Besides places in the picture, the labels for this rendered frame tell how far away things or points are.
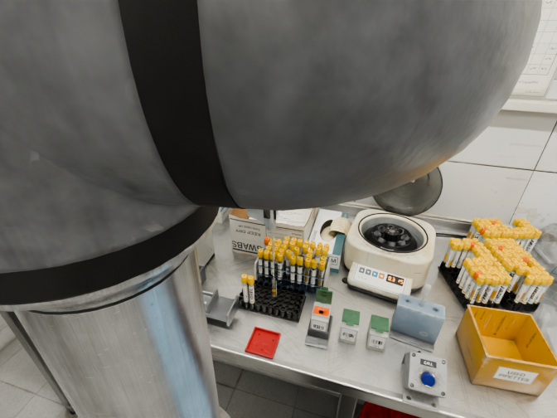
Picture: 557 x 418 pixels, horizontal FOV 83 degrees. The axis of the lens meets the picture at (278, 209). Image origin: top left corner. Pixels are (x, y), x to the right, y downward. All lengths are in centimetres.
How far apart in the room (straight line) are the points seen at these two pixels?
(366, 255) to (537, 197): 62
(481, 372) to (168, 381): 72
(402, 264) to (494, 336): 26
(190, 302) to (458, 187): 112
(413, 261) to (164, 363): 79
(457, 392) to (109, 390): 74
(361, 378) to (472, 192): 73
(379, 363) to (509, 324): 32
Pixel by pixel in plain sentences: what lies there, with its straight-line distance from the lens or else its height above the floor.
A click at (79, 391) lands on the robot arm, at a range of 20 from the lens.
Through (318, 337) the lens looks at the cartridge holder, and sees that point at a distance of 81.
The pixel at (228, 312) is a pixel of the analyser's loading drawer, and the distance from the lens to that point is 80.
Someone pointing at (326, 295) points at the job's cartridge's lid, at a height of 98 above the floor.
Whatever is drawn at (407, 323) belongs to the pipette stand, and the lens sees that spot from 84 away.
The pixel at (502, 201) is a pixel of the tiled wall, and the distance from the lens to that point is 128.
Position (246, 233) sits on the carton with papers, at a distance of 99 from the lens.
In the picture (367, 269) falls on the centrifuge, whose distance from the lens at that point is 94.
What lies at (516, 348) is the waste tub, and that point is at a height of 88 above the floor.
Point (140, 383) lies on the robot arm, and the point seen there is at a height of 139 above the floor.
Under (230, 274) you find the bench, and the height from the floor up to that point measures 88.
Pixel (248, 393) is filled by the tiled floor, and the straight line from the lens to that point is 175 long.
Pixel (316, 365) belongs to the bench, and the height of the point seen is 87.
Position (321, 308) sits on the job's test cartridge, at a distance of 79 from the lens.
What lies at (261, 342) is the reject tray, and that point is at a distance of 82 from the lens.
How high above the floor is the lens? 155
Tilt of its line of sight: 32 degrees down
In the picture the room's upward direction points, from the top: straight up
